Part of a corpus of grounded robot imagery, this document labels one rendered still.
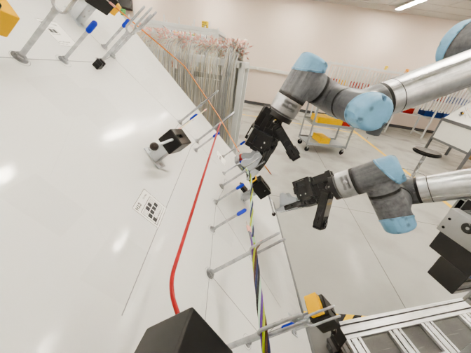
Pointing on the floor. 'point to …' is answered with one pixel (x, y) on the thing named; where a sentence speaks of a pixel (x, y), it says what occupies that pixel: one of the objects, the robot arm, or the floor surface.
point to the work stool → (423, 157)
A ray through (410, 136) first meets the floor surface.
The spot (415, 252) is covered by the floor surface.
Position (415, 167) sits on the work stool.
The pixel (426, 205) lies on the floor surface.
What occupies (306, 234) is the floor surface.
